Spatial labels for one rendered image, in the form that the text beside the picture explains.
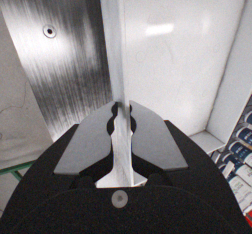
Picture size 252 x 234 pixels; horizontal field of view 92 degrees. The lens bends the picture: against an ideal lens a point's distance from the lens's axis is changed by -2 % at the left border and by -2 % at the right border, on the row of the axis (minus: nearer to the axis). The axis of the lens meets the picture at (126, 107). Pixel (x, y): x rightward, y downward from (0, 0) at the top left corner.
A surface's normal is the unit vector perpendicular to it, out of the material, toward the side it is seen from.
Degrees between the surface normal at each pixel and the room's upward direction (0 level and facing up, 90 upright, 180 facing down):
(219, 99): 87
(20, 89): 0
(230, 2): 3
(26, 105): 0
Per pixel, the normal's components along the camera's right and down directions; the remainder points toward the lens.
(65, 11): 0.31, 0.47
